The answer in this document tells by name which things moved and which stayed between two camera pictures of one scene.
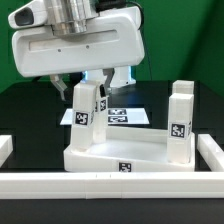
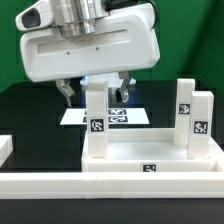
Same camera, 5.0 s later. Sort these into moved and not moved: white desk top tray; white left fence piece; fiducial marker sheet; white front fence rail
Moved: white desk top tray
Not moved: fiducial marker sheet; white left fence piece; white front fence rail
